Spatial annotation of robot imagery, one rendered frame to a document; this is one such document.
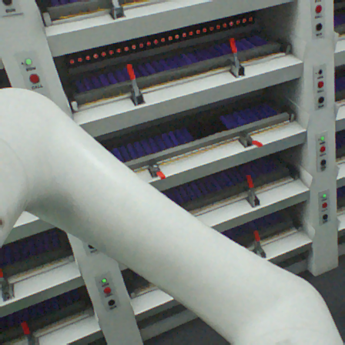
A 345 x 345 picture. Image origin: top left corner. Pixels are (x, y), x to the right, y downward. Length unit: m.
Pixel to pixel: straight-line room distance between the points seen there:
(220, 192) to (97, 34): 0.57
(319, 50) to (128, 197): 0.79
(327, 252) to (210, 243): 0.95
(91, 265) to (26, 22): 0.59
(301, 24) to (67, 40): 0.57
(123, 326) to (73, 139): 0.83
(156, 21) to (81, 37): 0.17
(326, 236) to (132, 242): 0.99
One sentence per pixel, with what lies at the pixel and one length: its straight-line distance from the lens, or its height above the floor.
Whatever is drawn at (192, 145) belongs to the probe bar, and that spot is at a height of 0.57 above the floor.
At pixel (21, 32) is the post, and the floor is 0.93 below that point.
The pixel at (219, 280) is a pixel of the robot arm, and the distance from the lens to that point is 0.46.
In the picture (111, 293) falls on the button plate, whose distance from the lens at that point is 1.09.
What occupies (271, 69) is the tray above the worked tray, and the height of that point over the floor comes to 0.72.
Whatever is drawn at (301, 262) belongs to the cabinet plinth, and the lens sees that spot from 1.40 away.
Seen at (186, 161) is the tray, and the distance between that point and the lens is 1.00.
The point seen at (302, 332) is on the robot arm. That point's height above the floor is 0.58.
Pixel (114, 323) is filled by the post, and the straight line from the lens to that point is 1.16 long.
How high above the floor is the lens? 0.94
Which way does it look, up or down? 24 degrees down
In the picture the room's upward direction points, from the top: 12 degrees counter-clockwise
